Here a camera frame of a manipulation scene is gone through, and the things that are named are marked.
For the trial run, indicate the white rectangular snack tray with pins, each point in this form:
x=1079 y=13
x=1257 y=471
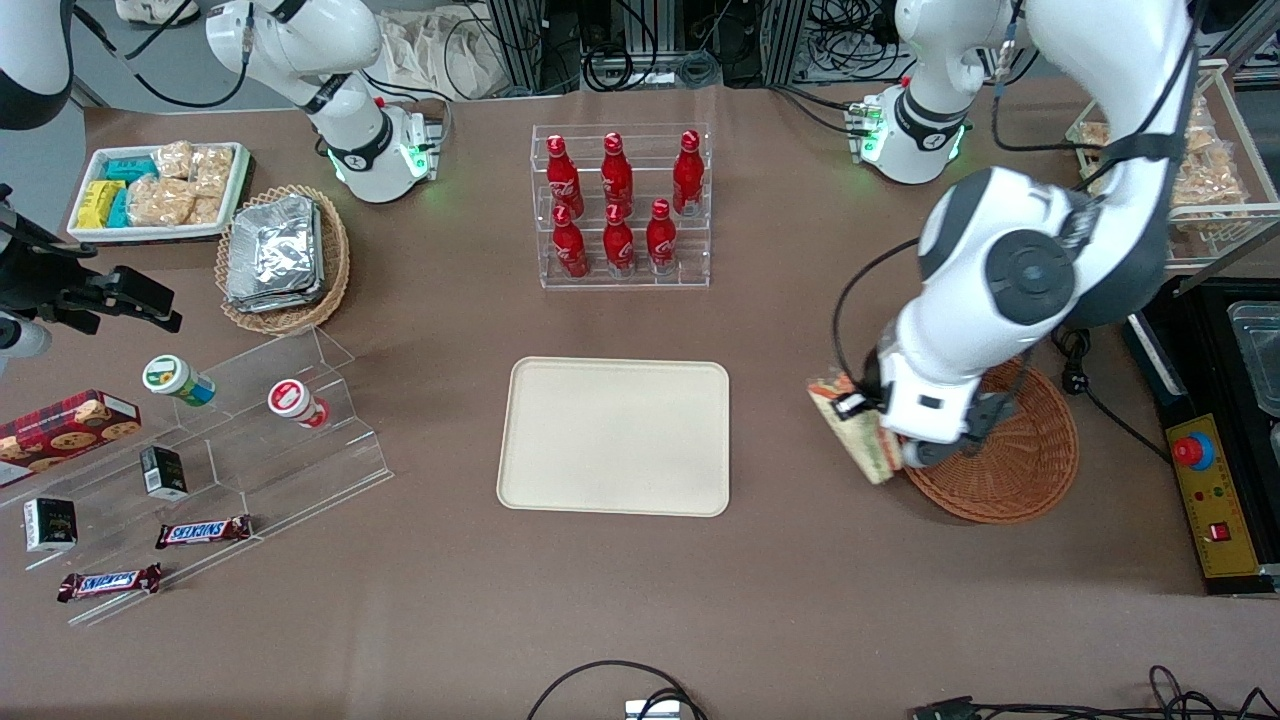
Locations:
x=80 y=232

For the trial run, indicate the yellow snack packet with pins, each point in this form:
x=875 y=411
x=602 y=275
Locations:
x=98 y=203

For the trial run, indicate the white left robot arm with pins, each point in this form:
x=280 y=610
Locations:
x=1030 y=270

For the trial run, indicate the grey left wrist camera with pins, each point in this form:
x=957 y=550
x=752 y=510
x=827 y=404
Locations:
x=932 y=455

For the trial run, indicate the teal snack packet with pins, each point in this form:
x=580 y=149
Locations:
x=119 y=210
x=132 y=169

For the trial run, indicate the yellow emergency stop box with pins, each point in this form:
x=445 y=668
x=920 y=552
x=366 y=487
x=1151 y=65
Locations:
x=1215 y=510

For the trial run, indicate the beige rectangular serving tray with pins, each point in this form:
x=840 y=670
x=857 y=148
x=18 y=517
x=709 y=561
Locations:
x=615 y=437

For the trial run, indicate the red cola bottle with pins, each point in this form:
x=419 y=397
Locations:
x=570 y=250
x=688 y=175
x=563 y=175
x=617 y=175
x=619 y=245
x=661 y=240

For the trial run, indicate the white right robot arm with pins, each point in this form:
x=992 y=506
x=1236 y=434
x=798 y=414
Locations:
x=300 y=45

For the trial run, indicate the clear acrylic bottle rack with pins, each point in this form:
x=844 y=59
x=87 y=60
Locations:
x=690 y=270

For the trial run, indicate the white shoe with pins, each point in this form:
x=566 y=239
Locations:
x=155 y=10

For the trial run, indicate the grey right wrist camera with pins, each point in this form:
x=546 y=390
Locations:
x=22 y=337

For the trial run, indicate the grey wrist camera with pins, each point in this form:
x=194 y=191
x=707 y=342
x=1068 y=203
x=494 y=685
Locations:
x=22 y=337
x=932 y=455

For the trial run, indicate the oval light wicker basket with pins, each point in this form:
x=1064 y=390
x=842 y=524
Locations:
x=335 y=260

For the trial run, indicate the green lid sunflower cup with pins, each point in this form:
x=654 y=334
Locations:
x=170 y=378

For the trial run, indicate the clear rice cracker pack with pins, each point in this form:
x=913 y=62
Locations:
x=211 y=170
x=160 y=202
x=206 y=210
x=173 y=160

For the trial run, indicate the triangle sandwich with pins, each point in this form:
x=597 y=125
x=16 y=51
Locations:
x=860 y=445

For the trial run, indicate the black machine housing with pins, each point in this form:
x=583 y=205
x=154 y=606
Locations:
x=1160 y=340

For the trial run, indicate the round brown wicker basket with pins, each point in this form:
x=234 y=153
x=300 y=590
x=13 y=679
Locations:
x=1020 y=470

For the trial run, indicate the bagged cracker snack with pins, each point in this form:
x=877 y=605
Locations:
x=1210 y=180
x=1203 y=120

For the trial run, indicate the small black carton box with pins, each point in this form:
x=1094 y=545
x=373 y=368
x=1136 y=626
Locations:
x=50 y=525
x=163 y=473

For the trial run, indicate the aluminium frame post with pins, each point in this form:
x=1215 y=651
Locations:
x=785 y=40
x=515 y=45

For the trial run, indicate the foil wrapped pack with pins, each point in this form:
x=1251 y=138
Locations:
x=285 y=303
x=272 y=245

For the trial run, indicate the red lid yogurt cup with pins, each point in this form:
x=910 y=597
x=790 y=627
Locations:
x=293 y=400

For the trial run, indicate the clear acrylic stepped shelf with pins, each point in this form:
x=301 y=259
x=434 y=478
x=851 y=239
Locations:
x=250 y=470

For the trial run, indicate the clear plastic container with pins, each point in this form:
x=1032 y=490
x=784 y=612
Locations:
x=1258 y=355

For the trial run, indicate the small white adapter box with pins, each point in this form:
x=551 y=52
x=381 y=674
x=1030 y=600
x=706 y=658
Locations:
x=652 y=710

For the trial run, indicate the Snickers chocolate bar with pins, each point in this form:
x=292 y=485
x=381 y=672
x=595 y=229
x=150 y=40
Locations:
x=203 y=531
x=110 y=582

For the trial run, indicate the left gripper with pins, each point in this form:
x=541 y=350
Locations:
x=868 y=389

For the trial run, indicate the red plaid cookie box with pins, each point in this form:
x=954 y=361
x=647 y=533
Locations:
x=60 y=425

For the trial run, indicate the white cloth bags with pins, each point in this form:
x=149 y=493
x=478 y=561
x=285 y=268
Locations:
x=440 y=50

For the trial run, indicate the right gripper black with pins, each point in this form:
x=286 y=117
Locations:
x=40 y=281

